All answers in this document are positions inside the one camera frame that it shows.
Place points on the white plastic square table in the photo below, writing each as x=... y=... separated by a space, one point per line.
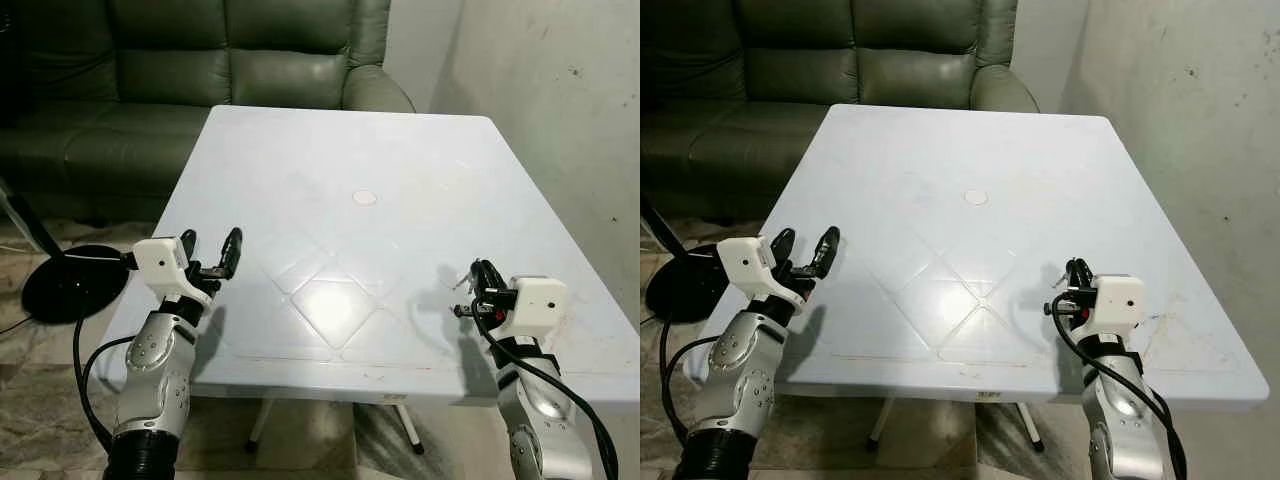
x=400 y=250
x=950 y=270

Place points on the black round floor stand base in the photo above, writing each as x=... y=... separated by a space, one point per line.
x=75 y=285
x=672 y=295

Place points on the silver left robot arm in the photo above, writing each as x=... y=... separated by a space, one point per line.
x=740 y=365
x=155 y=370

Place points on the white metal table leg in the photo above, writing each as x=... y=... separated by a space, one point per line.
x=258 y=425
x=410 y=430
x=1030 y=428
x=880 y=422

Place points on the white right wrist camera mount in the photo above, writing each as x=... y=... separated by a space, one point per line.
x=540 y=300
x=1118 y=298

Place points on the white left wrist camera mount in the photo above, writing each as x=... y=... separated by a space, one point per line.
x=160 y=258
x=745 y=258

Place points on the floor stand pole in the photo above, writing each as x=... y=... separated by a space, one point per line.
x=25 y=222
x=662 y=232

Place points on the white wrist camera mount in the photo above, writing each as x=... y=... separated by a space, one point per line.
x=745 y=258
x=160 y=258
x=1118 y=298
x=540 y=300

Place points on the round white table hole cap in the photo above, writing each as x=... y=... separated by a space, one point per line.
x=365 y=197
x=975 y=197

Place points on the dark green leather sofa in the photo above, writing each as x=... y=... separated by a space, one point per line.
x=180 y=80
x=800 y=80

